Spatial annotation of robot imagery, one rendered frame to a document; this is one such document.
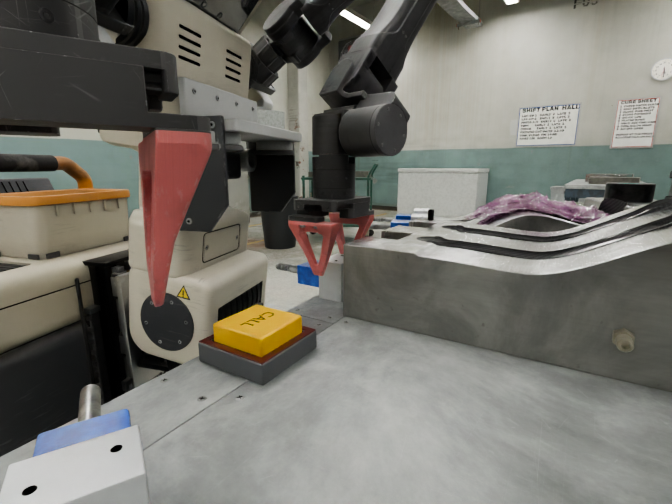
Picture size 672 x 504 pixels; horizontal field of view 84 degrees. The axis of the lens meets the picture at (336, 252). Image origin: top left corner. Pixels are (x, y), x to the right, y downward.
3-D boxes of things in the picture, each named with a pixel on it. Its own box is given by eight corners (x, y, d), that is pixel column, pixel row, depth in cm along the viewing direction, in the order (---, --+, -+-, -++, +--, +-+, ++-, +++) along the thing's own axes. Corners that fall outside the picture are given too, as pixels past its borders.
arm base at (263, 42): (251, 66, 89) (223, 51, 78) (275, 41, 86) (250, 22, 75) (272, 96, 89) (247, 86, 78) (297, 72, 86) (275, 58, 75)
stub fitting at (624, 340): (610, 343, 32) (613, 353, 30) (613, 325, 32) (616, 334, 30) (631, 347, 31) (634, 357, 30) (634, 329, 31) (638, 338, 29)
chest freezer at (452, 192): (485, 218, 721) (490, 168, 701) (474, 223, 660) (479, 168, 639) (411, 212, 806) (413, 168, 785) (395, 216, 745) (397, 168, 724)
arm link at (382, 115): (372, 106, 55) (337, 61, 50) (440, 95, 47) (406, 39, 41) (337, 174, 53) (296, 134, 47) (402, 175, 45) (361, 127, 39)
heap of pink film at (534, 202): (468, 231, 71) (471, 189, 69) (461, 218, 88) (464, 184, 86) (626, 237, 65) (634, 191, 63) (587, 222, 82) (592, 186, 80)
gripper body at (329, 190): (371, 209, 54) (372, 156, 52) (335, 216, 45) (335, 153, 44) (333, 207, 57) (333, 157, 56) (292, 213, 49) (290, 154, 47)
